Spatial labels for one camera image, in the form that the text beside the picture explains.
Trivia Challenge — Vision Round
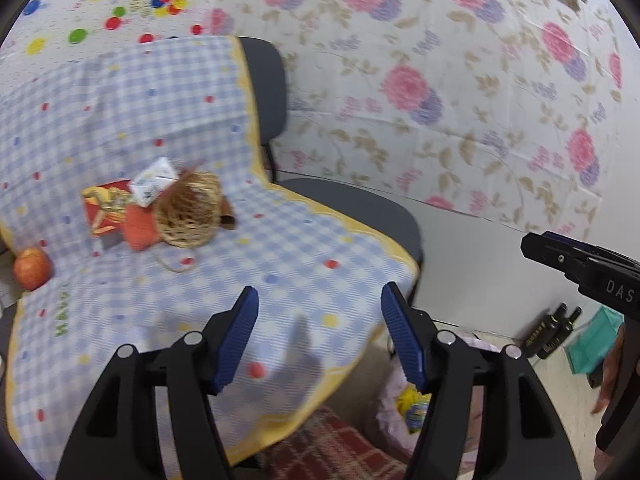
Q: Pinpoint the blue checkered dotted blanket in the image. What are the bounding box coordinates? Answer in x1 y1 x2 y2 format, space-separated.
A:
1 36 419 479

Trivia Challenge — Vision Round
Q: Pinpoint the yellow snack wrapper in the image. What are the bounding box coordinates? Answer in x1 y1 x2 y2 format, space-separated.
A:
396 384 432 434

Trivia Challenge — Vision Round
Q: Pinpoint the brown leather pouch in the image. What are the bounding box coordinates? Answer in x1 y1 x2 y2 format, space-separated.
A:
219 196 236 230

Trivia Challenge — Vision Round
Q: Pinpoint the pink trash bag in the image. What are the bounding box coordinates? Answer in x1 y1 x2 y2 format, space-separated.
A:
367 356 484 478

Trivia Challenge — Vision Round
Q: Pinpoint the white green milk carton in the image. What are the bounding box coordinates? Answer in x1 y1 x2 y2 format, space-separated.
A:
128 157 179 208

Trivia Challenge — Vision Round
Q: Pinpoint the woven bamboo basket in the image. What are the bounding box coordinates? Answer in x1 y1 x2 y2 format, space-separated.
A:
153 171 222 248

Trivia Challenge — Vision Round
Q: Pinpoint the teal bag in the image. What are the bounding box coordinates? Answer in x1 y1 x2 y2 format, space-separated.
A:
565 306 624 375

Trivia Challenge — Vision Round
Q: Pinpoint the dark glass bottle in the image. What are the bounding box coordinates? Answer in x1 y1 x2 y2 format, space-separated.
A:
521 302 567 359
537 307 582 360

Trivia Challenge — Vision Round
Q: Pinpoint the orange knitted glove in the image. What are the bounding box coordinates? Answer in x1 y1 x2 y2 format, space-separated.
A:
122 204 160 252

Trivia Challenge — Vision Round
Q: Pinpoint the red apple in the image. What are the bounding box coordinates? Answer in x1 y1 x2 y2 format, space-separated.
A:
13 247 53 292

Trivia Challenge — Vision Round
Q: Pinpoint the grey office chair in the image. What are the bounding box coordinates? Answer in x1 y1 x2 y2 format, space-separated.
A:
238 36 424 306

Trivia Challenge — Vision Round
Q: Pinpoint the person's right hand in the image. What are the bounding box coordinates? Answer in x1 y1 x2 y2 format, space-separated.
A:
591 324 626 415

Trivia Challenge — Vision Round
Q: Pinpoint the red plaid cloth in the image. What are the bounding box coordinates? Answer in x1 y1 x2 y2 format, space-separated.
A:
258 405 407 480

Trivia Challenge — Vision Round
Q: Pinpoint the red snack bag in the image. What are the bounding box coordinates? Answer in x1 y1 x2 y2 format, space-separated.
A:
81 180 132 237

